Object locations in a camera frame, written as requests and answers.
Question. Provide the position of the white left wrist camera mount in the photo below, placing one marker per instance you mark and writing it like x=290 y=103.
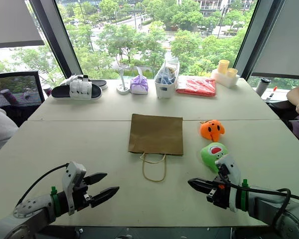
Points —
x=71 y=174

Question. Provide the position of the dark window frame post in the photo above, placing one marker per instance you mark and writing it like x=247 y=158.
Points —
x=54 y=35
x=254 y=37

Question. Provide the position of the silver tumbler with black lid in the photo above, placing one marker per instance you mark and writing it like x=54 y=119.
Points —
x=262 y=87

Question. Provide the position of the red packaged cloth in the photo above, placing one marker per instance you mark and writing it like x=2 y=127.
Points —
x=196 y=85

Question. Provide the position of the white plastic basket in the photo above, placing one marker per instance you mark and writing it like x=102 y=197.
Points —
x=164 y=87

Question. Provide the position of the brown paper bag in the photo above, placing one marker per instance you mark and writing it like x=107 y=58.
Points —
x=155 y=134

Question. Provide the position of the red marker pen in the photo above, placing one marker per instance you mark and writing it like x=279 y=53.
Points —
x=273 y=91

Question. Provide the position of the white hook stand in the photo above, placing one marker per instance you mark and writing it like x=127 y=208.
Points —
x=122 y=87

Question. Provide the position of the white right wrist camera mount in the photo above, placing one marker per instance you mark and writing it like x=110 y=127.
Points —
x=232 y=169

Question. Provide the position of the green plush toy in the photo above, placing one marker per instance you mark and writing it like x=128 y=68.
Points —
x=211 y=154

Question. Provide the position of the dark base under table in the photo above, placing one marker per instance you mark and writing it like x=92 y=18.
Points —
x=139 y=232

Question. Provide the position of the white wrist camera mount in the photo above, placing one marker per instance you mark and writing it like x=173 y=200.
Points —
x=232 y=169
x=71 y=174

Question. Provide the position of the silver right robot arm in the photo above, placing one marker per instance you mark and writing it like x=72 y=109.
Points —
x=276 y=211

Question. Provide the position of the grey roller blind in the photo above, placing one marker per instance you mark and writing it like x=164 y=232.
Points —
x=284 y=37
x=12 y=22

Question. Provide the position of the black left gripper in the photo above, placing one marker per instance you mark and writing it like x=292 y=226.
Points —
x=80 y=196

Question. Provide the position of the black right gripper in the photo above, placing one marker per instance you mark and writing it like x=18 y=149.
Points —
x=220 y=196

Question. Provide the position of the tall yellow cup stack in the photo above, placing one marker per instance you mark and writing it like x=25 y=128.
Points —
x=223 y=66

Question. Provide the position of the black mesh chair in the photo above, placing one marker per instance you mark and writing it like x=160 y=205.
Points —
x=17 y=89

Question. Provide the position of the purple plastic pouch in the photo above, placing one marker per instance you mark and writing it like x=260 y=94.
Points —
x=139 y=85

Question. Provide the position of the dark red cup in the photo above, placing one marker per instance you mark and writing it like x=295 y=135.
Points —
x=47 y=90

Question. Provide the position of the orange plush toy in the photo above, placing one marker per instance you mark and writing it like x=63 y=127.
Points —
x=212 y=130

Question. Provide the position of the short yellow cup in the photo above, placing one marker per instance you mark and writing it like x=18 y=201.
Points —
x=232 y=73

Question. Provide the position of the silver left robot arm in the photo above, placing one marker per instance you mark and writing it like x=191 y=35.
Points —
x=27 y=214

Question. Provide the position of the black and white slipper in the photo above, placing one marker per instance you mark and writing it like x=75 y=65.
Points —
x=76 y=91
x=99 y=82

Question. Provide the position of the white box with yellow cups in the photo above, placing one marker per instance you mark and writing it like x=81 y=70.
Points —
x=225 y=79

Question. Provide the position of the person in white clothes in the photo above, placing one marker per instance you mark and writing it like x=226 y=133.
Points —
x=0 y=127

